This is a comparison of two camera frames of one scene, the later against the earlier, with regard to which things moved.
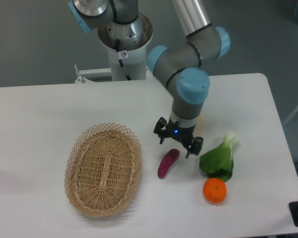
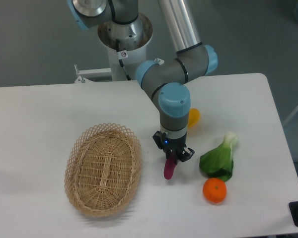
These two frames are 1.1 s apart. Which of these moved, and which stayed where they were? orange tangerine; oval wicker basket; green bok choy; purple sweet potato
Moved: purple sweet potato
Stayed: orange tangerine; green bok choy; oval wicker basket
